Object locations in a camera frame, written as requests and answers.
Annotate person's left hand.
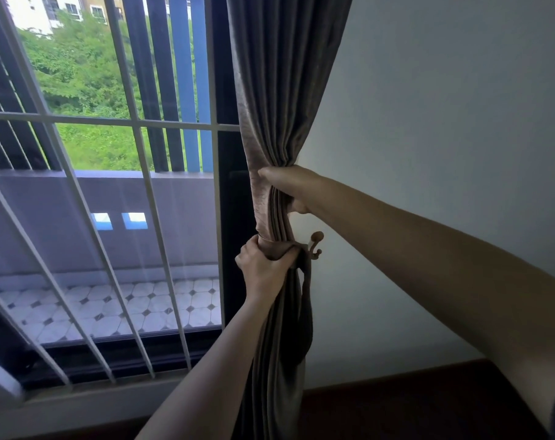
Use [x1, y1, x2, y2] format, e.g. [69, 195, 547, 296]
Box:
[235, 234, 301, 304]

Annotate person's right hand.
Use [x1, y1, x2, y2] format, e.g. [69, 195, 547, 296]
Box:
[257, 165, 326, 215]

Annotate grey-brown curtain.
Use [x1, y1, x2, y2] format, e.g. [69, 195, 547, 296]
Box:
[226, 0, 354, 440]

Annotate person's right forearm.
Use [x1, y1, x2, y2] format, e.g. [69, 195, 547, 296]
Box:
[305, 176, 555, 433]

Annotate person's left forearm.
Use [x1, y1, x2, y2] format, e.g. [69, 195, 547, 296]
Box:
[134, 293, 283, 440]

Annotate brass curtain holdback hook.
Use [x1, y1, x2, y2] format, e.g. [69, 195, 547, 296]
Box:
[300, 231, 325, 262]

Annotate blue vertical balcony slats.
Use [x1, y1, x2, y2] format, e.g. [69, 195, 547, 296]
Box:
[121, 0, 214, 174]

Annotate white window security grille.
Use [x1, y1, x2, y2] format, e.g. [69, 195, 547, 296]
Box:
[0, 0, 241, 399]

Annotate green trees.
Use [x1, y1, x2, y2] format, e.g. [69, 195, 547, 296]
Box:
[18, 11, 205, 172]

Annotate white building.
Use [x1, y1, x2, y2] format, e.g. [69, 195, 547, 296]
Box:
[4, 0, 127, 36]

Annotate dark window frame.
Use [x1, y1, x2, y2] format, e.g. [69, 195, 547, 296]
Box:
[0, 0, 260, 390]

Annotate grey balcony parapet wall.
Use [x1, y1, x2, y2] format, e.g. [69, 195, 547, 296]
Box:
[0, 169, 219, 276]

